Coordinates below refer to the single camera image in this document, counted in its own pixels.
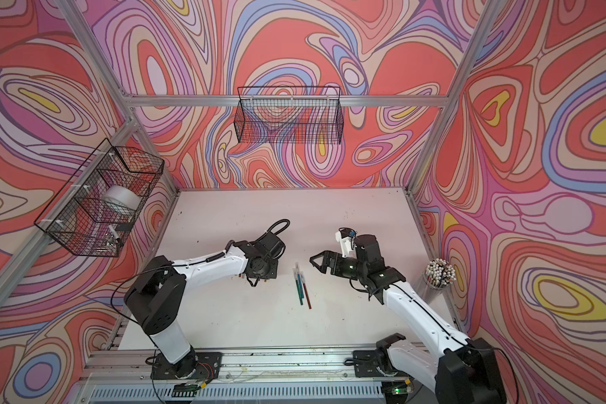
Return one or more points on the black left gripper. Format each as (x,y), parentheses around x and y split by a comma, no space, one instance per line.
(273,274)

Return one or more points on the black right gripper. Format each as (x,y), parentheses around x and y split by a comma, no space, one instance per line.
(328,255)

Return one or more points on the green capped knife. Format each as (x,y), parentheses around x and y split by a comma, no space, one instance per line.
(300,301)

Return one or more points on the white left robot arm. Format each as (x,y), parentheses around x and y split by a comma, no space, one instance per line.
(155,297)

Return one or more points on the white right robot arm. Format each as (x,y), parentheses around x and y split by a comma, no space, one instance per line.
(456,368)

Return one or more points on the clear cup of craft knives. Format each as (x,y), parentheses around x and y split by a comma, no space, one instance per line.
(439,274)

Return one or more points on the red capped knife right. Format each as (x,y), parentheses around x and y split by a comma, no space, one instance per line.
(305,291)

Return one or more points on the blue capped knife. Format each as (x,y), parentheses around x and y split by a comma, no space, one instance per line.
(298,281)

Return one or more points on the white tape roll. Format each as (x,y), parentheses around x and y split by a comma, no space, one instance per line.
(121,200)

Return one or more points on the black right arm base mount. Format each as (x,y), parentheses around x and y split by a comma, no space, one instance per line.
(375,362)

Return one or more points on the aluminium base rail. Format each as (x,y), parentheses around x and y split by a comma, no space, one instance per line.
(247,375)

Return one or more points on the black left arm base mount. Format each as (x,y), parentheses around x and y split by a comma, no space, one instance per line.
(176,359)

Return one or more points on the black wire basket back wall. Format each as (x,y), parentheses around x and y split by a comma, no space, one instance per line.
(289,115)

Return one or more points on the black wire basket wall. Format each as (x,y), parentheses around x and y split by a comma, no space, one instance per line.
(289,115)
(78,220)

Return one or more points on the black wire basket left wall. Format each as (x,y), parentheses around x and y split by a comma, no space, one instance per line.
(78,220)

